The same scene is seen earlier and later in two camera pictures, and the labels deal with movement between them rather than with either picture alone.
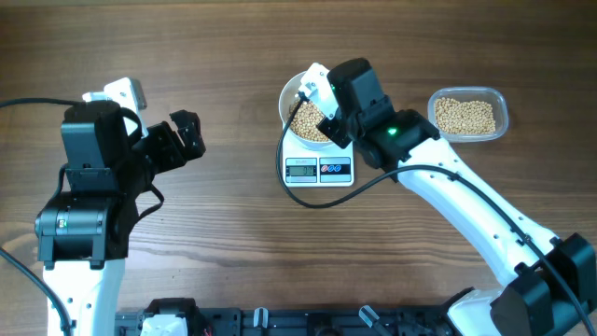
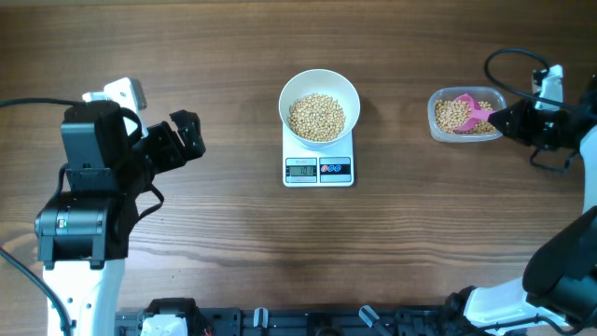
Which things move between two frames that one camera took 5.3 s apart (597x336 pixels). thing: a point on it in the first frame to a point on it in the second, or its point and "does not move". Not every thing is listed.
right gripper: x=331 y=131 to x=520 y=128
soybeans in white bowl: x=306 y=120 does not move
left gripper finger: x=189 y=132 does not move
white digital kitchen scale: x=332 y=166 does not move
